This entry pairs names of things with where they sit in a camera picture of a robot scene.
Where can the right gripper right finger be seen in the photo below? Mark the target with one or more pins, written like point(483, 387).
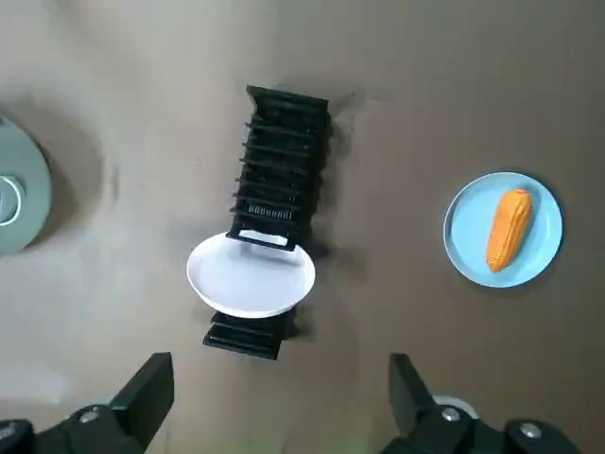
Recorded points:
point(439, 430)

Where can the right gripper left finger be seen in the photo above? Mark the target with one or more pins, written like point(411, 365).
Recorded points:
point(118, 425)

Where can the orange corn cob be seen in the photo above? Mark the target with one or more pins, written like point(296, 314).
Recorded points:
point(510, 232)

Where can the light blue plate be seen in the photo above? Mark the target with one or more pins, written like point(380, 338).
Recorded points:
point(468, 250)

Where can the white plate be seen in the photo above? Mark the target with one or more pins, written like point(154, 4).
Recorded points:
point(246, 279)

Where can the pale green steel pot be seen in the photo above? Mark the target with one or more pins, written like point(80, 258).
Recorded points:
point(33, 208)

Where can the black dish rack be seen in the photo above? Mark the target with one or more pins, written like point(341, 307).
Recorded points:
point(279, 161)

